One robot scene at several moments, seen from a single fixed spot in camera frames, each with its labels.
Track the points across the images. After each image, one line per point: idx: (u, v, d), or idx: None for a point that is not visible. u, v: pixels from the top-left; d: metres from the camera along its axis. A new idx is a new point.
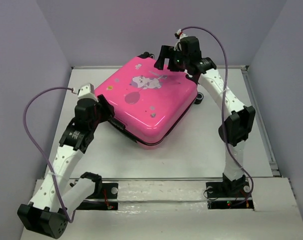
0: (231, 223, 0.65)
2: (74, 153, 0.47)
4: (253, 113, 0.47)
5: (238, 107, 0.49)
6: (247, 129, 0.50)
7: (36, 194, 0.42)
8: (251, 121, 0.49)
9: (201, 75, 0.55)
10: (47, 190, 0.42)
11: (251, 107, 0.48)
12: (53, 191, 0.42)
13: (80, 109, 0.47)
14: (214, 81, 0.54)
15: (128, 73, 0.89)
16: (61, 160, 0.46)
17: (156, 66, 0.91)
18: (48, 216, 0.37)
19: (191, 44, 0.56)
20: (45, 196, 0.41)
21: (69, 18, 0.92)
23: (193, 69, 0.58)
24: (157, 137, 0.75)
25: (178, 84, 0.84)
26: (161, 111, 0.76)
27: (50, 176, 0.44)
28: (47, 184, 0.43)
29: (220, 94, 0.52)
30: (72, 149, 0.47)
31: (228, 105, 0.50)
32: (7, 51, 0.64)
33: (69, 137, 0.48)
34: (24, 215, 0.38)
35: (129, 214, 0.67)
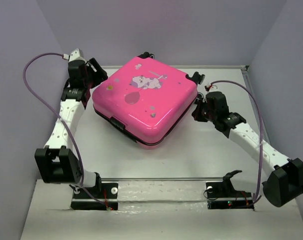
0: (232, 223, 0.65)
2: (77, 105, 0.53)
4: (302, 168, 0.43)
5: (281, 160, 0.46)
6: (299, 188, 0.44)
7: (50, 139, 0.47)
8: (302, 177, 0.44)
9: (230, 129, 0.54)
10: (60, 134, 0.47)
11: (299, 161, 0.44)
12: (66, 133, 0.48)
13: (75, 67, 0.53)
14: (247, 135, 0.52)
15: (128, 73, 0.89)
16: (67, 110, 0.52)
17: (156, 66, 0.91)
18: (66, 152, 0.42)
19: (217, 101, 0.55)
20: (59, 138, 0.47)
21: (68, 18, 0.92)
23: (221, 126, 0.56)
24: (157, 137, 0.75)
25: (178, 84, 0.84)
26: (162, 111, 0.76)
27: (59, 123, 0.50)
28: (59, 128, 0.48)
29: (256, 147, 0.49)
30: (76, 100, 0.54)
31: (268, 159, 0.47)
32: (6, 51, 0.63)
33: (69, 94, 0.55)
34: (43, 156, 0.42)
35: (129, 214, 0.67)
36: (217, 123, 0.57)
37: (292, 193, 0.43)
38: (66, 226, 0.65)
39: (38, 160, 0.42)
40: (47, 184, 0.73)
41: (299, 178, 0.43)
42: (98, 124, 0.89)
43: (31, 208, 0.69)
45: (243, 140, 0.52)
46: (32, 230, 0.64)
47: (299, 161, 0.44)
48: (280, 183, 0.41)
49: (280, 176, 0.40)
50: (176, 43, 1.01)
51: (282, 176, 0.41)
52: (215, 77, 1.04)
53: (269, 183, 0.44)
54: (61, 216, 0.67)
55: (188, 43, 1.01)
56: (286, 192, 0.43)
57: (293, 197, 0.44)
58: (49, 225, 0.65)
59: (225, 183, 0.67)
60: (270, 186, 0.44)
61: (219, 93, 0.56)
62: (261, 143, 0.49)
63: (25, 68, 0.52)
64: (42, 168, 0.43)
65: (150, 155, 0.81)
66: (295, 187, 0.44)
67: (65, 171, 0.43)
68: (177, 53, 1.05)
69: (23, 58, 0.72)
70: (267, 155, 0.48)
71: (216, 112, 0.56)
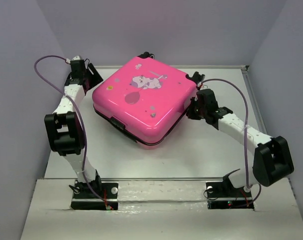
0: (231, 223, 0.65)
2: (79, 88, 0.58)
4: (285, 145, 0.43)
5: (264, 139, 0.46)
6: (288, 166, 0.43)
7: (57, 109, 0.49)
8: (288, 155, 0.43)
9: (218, 120, 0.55)
10: (66, 105, 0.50)
11: (280, 137, 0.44)
12: (71, 104, 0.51)
13: (76, 61, 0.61)
14: (233, 122, 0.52)
15: (127, 73, 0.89)
16: (71, 92, 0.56)
17: (156, 66, 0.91)
18: (73, 114, 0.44)
19: (206, 96, 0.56)
20: (66, 107, 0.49)
21: (68, 18, 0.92)
23: (211, 119, 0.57)
24: (157, 137, 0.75)
25: (178, 84, 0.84)
26: (162, 111, 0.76)
27: (65, 97, 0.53)
28: (65, 101, 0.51)
29: (241, 131, 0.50)
30: (77, 84, 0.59)
31: (252, 139, 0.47)
32: (6, 51, 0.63)
33: (71, 82, 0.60)
34: (52, 119, 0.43)
35: (129, 214, 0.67)
36: (207, 117, 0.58)
37: (280, 172, 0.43)
38: (66, 226, 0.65)
39: (47, 124, 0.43)
40: (47, 183, 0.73)
41: (284, 155, 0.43)
42: (98, 124, 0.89)
43: (31, 208, 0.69)
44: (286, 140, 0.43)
45: (230, 127, 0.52)
46: (32, 230, 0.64)
47: (282, 138, 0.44)
48: (265, 159, 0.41)
49: (263, 152, 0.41)
50: (176, 43, 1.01)
51: (265, 151, 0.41)
52: (215, 77, 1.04)
53: (257, 164, 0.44)
54: (61, 216, 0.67)
55: (188, 43, 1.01)
56: (273, 170, 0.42)
57: (282, 176, 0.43)
58: (49, 224, 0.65)
59: (225, 183, 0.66)
60: (258, 166, 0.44)
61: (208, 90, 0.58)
62: (245, 126, 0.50)
63: (36, 66, 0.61)
64: (50, 134, 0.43)
65: (150, 155, 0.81)
66: (283, 166, 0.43)
67: (72, 135, 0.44)
68: (177, 53, 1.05)
69: (23, 59, 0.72)
70: (251, 136, 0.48)
71: (206, 107, 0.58)
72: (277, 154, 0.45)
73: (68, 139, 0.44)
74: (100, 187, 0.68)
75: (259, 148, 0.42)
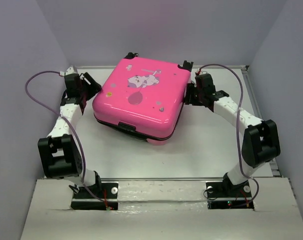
0: (231, 223, 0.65)
2: (75, 107, 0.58)
4: (274, 127, 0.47)
5: (255, 121, 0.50)
6: (274, 148, 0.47)
7: (52, 131, 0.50)
8: (275, 137, 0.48)
9: (213, 101, 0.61)
10: (60, 126, 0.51)
11: (271, 121, 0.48)
12: (67, 125, 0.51)
13: (71, 78, 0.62)
14: (227, 104, 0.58)
15: (121, 75, 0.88)
16: (67, 112, 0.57)
17: (147, 63, 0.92)
18: (68, 138, 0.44)
19: (204, 78, 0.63)
20: (61, 129, 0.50)
21: (68, 18, 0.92)
23: (207, 101, 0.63)
24: (170, 130, 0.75)
25: (174, 75, 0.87)
26: (168, 104, 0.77)
27: (60, 119, 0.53)
28: (60, 123, 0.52)
29: (234, 113, 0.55)
30: (74, 103, 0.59)
31: (244, 121, 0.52)
32: (6, 51, 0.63)
33: (67, 101, 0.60)
34: (47, 144, 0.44)
35: (129, 214, 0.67)
36: (204, 99, 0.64)
37: (267, 153, 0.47)
38: (66, 226, 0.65)
39: (41, 149, 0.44)
40: (46, 183, 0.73)
41: (271, 137, 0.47)
42: (98, 124, 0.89)
43: (31, 208, 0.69)
44: (275, 123, 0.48)
45: (224, 109, 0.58)
46: (32, 230, 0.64)
47: (272, 122, 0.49)
48: (252, 139, 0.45)
49: (251, 133, 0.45)
50: (176, 44, 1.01)
51: (253, 132, 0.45)
52: (215, 77, 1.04)
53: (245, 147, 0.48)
54: (61, 216, 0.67)
55: (188, 43, 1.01)
56: (260, 151, 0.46)
57: (268, 157, 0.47)
58: (49, 224, 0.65)
59: (225, 183, 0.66)
60: (246, 148, 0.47)
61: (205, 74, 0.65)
62: (238, 109, 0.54)
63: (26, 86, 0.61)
64: (44, 159, 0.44)
65: (150, 155, 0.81)
66: (270, 148, 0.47)
67: (68, 160, 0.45)
68: (177, 53, 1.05)
69: (23, 59, 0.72)
70: (243, 118, 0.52)
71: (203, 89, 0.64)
72: (265, 137, 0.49)
73: (65, 163, 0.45)
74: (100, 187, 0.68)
75: (248, 129, 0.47)
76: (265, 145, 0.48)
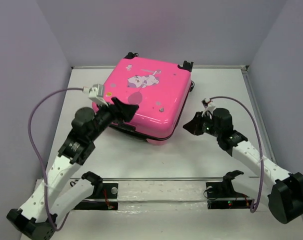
0: (231, 223, 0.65)
2: (69, 166, 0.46)
4: None
5: (282, 175, 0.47)
6: None
7: (27, 201, 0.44)
8: None
9: (232, 146, 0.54)
10: (37, 200, 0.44)
11: (299, 174, 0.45)
12: (43, 202, 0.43)
13: (79, 124, 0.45)
14: (248, 151, 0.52)
15: (121, 75, 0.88)
16: (56, 171, 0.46)
17: (147, 63, 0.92)
18: (32, 227, 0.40)
19: (223, 121, 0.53)
20: (35, 205, 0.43)
21: (68, 19, 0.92)
23: (224, 144, 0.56)
24: (169, 130, 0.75)
25: (174, 75, 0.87)
26: (168, 104, 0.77)
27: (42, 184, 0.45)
28: (39, 194, 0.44)
29: (257, 163, 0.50)
30: (69, 160, 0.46)
31: (270, 174, 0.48)
32: (6, 51, 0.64)
33: (68, 147, 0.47)
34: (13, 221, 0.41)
35: (129, 214, 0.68)
36: (221, 141, 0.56)
37: (298, 209, 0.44)
38: (66, 226, 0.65)
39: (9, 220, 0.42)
40: None
41: (302, 193, 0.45)
42: None
43: None
44: None
45: (245, 157, 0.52)
46: None
47: (300, 175, 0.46)
48: (282, 197, 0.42)
49: (281, 190, 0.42)
50: (177, 44, 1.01)
51: (284, 190, 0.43)
52: (215, 77, 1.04)
53: (273, 199, 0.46)
54: None
55: (188, 43, 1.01)
56: (291, 208, 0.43)
57: (301, 214, 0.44)
58: None
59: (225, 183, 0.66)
60: (275, 203, 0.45)
61: (224, 112, 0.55)
62: (261, 158, 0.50)
63: (30, 119, 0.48)
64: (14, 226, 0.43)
65: (150, 155, 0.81)
66: (301, 204, 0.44)
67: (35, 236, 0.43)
68: (177, 53, 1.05)
69: (24, 59, 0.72)
70: (267, 169, 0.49)
71: (221, 131, 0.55)
72: (294, 189, 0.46)
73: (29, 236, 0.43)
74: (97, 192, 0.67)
75: (278, 185, 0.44)
76: (295, 199, 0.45)
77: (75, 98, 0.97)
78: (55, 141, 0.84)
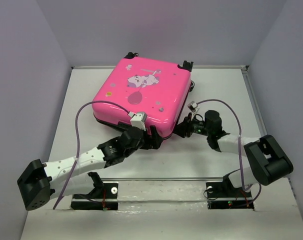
0: (231, 223, 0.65)
2: (100, 161, 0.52)
4: (272, 140, 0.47)
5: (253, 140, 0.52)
6: (283, 160, 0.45)
7: (53, 162, 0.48)
8: (278, 149, 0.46)
9: (218, 140, 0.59)
10: (62, 166, 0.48)
11: (269, 136, 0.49)
12: (65, 171, 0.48)
13: (127, 136, 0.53)
14: (228, 137, 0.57)
15: (121, 75, 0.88)
16: (88, 156, 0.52)
17: (147, 62, 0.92)
18: (43, 184, 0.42)
19: (214, 123, 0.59)
20: (57, 168, 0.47)
21: (68, 19, 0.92)
23: (213, 143, 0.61)
24: (169, 130, 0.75)
25: (174, 74, 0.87)
26: (168, 104, 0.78)
27: (73, 158, 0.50)
28: (66, 163, 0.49)
29: (235, 140, 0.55)
30: (103, 157, 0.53)
31: (243, 141, 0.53)
32: (5, 51, 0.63)
33: (106, 147, 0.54)
34: (34, 168, 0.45)
35: (129, 214, 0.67)
36: (210, 141, 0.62)
37: (278, 167, 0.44)
38: (66, 226, 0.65)
39: (30, 167, 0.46)
40: None
41: (274, 150, 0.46)
42: (98, 124, 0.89)
43: None
44: (273, 136, 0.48)
45: (227, 143, 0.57)
46: (32, 229, 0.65)
47: (270, 136, 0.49)
48: (254, 152, 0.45)
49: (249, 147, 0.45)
50: (177, 44, 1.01)
51: (253, 146, 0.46)
52: (215, 76, 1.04)
53: (251, 163, 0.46)
54: (61, 216, 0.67)
55: (188, 43, 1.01)
56: (268, 165, 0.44)
57: (282, 172, 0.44)
58: (49, 224, 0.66)
59: (225, 183, 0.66)
60: (254, 166, 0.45)
61: (214, 113, 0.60)
62: (238, 136, 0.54)
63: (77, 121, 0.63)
64: (24, 175, 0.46)
65: (150, 155, 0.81)
66: (279, 161, 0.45)
67: (30, 194, 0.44)
68: (177, 53, 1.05)
69: (23, 59, 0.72)
70: (243, 140, 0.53)
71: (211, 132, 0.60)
72: (270, 152, 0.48)
73: (27, 194, 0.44)
74: (94, 195, 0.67)
75: (248, 144, 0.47)
76: (273, 160, 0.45)
77: (75, 98, 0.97)
78: (55, 141, 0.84)
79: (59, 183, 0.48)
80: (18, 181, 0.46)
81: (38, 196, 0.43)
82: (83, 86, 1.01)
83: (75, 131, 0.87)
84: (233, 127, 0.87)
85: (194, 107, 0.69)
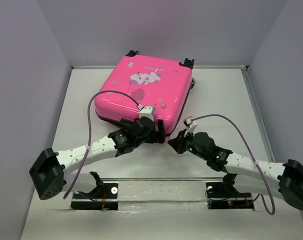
0: (231, 223, 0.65)
2: (111, 148, 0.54)
4: (299, 166, 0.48)
5: (278, 169, 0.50)
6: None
7: (66, 151, 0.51)
8: None
9: (225, 165, 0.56)
10: (74, 154, 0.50)
11: (291, 161, 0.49)
12: (77, 159, 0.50)
13: (139, 125, 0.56)
14: (240, 163, 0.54)
15: (123, 72, 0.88)
16: (99, 145, 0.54)
17: (149, 60, 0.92)
18: (57, 173, 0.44)
19: (207, 146, 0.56)
20: (69, 157, 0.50)
21: (68, 18, 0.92)
23: (217, 166, 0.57)
24: (171, 127, 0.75)
25: (175, 72, 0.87)
26: (170, 100, 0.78)
27: (84, 147, 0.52)
28: (78, 151, 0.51)
29: (255, 169, 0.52)
30: (114, 145, 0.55)
31: (269, 174, 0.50)
32: (5, 50, 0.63)
33: (117, 136, 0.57)
34: None
35: (129, 214, 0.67)
36: (212, 164, 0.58)
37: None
38: (66, 226, 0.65)
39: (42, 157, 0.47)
40: None
41: None
42: (98, 124, 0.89)
43: (31, 208, 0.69)
44: (297, 161, 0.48)
45: (240, 168, 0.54)
46: (32, 229, 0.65)
47: (292, 161, 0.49)
48: (293, 191, 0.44)
49: (288, 185, 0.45)
50: (177, 44, 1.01)
51: (289, 182, 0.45)
52: (215, 76, 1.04)
53: (286, 195, 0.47)
54: (61, 216, 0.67)
55: (188, 43, 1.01)
56: None
57: None
58: (49, 224, 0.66)
59: (227, 188, 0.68)
60: (291, 198, 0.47)
61: (202, 135, 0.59)
62: (255, 163, 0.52)
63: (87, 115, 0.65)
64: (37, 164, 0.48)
65: (150, 155, 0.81)
66: None
67: (42, 183, 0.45)
68: (177, 54, 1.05)
69: (23, 59, 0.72)
70: (265, 171, 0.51)
71: (208, 154, 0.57)
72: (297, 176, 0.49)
73: (40, 183, 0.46)
74: (94, 195, 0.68)
75: (283, 182, 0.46)
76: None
77: (75, 98, 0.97)
78: (55, 141, 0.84)
79: (71, 171, 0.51)
80: (32, 170, 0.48)
81: (52, 184, 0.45)
82: (82, 86, 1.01)
83: (75, 131, 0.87)
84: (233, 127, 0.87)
85: (189, 123, 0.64)
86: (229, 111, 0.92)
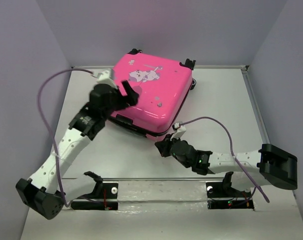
0: (230, 223, 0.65)
2: (79, 138, 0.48)
4: (273, 148, 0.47)
5: (256, 157, 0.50)
6: (290, 159, 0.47)
7: (37, 172, 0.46)
8: (282, 153, 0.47)
9: (209, 168, 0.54)
10: (47, 170, 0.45)
11: (265, 146, 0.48)
12: (53, 172, 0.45)
13: (95, 95, 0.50)
14: (221, 161, 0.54)
15: (123, 69, 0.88)
16: (66, 143, 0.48)
17: (149, 59, 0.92)
18: (42, 196, 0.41)
19: (188, 154, 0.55)
20: (44, 175, 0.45)
21: (68, 18, 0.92)
23: (202, 171, 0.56)
24: (167, 125, 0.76)
25: (175, 72, 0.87)
26: (167, 99, 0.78)
27: (52, 155, 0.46)
28: (49, 165, 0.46)
29: (234, 163, 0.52)
30: (79, 133, 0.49)
31: (248, 164, 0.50)
32: (5, 51, 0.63)
33: (78, 120, 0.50)
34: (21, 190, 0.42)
35: (129, 214, 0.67)
36: (198, 170, 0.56)
37: (292, 169, 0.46)
38: (66, 226, 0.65)
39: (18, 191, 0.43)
40: None
41: (281, 155, 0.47)
42: None
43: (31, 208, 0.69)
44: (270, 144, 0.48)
45: (223, 167, 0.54)
46: (31, 229, 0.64)
47: (266, 145, 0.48)
48: (275, 175, 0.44)
49: (269, 170, 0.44)
50: (177, 44, 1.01)
51: (267, 167, 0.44)
52: (215, 76, 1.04)
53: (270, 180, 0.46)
54: (61, 216, 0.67)
55: (188, 43, 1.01)
56: (287, 174, 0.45)
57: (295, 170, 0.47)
58: (49, 224, 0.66)
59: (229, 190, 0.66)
60: (276, 182, 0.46)
61: (181, 145, 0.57)
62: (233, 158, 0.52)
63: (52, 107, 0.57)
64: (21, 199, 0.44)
65: (150, 155, 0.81)
66: (289, 163, 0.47)
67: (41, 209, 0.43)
68: (177, 53, 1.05)
69: (23, 59, 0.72)
70: (244, 162, 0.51)
71: (191, 162, 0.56)
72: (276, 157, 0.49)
73: (40, 210, 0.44)
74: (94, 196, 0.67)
75: (263, 169, 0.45)
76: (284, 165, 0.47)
77: (75, 98, 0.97)
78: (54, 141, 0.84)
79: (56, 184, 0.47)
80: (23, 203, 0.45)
81: (47, 205, 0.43)
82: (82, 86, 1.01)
83: None
84: (232, 128, 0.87)
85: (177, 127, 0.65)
86: (229, 111, 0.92)
